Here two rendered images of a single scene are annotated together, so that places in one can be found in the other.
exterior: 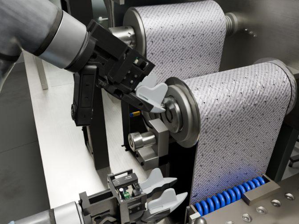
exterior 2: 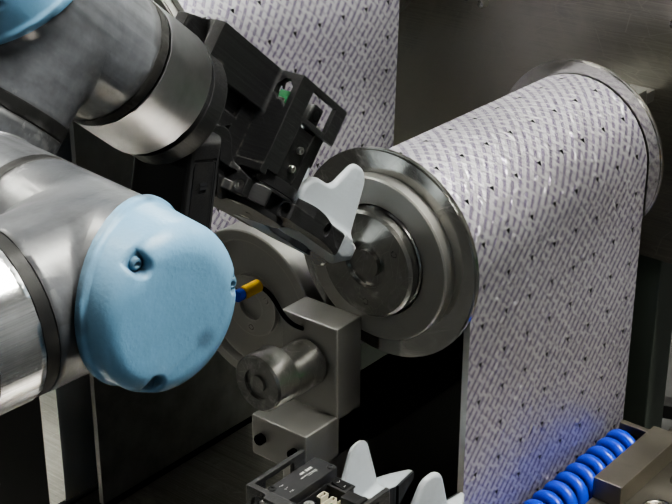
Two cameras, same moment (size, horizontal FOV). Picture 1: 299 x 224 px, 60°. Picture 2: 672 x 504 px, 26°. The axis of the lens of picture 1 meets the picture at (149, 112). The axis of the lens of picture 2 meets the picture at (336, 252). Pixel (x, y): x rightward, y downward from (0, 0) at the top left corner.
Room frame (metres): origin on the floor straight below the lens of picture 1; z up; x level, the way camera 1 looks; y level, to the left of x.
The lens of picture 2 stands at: (-0.34, 0.35, 1.66)
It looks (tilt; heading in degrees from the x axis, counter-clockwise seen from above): 25 degrees down; 334
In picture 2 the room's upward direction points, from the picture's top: straight up
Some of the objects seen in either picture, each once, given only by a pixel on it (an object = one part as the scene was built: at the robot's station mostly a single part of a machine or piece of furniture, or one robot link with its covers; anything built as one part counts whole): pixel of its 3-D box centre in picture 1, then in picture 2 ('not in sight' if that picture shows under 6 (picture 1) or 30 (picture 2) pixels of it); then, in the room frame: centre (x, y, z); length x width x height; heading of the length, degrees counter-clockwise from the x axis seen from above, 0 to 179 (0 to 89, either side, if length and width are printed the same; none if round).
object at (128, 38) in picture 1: (121, 39); not in sight; (0.66, 0.07, 1.34); 0.06 x 0.06 x 0.06; 25
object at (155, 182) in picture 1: (156, 179); (361, 479); (0.39, -0.02, 1.12); 0.09 x 0.03 x 0.06; 124
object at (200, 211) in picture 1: (232, 195); (562, 500); (0.42, -0.20, 1.03); 0.21 x 0.04 x 0.03; 115
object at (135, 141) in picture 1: (135, 141); (266, 378); (0.44, 0.03, 1.18); 0.04 x 0.02 x 0.04; 25
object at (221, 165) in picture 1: (235, 162); (551, 386); (0.44, -0.20, 1.11); 0.23 x 0.01 x 0.18; 115
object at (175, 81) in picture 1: (178, 112); (386, 253); (0.44, -0.06, 1.25); 0.15 x 0.01 x 0.15; 25
